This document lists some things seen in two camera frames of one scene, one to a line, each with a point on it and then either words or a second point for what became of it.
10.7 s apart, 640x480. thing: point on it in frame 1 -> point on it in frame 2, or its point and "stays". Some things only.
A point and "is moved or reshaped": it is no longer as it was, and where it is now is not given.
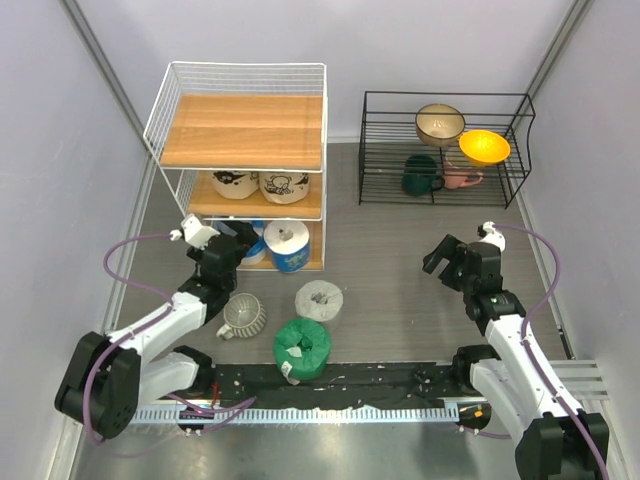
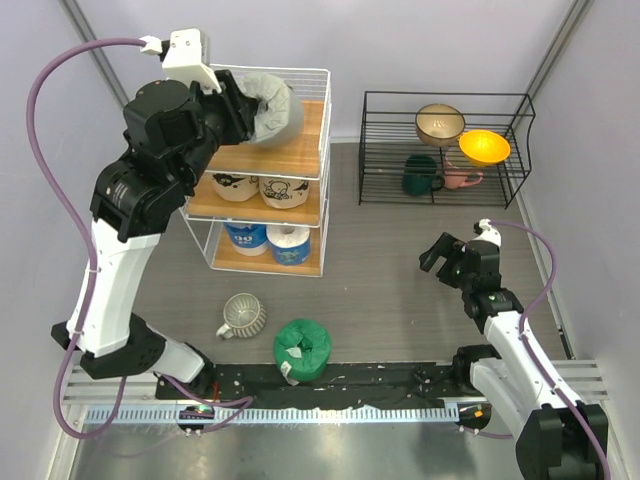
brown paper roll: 235,184 stays
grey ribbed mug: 245,317 stays
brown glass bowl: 439,124 stays
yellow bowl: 484,147 stays
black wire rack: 443,148 stays
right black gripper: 450,248 stays
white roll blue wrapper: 288,243 is moved or reshaped
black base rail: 364,386 stays
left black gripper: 245,237 -> 239,108
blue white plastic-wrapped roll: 256,252 is moved or reshaped
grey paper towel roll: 319,300 -> 279,114
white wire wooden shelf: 245,143 stays
